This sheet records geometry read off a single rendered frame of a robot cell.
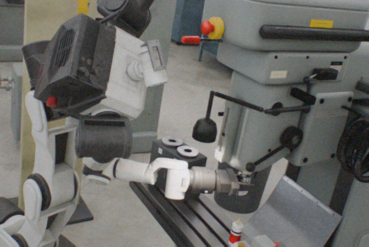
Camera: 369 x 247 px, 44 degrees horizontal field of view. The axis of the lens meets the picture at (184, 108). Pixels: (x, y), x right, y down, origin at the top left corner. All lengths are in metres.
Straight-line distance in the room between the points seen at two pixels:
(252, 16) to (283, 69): 0.20
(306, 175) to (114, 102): 0.89
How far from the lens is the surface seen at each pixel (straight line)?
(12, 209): 2.19
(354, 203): 1.79
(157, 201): 1.90
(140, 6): 1.47
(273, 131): 1.42
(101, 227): 3.36
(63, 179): 1.77
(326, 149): 1.60
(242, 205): 3.72
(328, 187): 1.82
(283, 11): 1.23
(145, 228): 3.40
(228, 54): 1.40
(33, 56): 1.65
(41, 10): 2.88
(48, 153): 1.69
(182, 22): 8.74
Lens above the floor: 1.98
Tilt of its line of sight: 21 degrees down
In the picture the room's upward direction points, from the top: 10 degrees clockwise
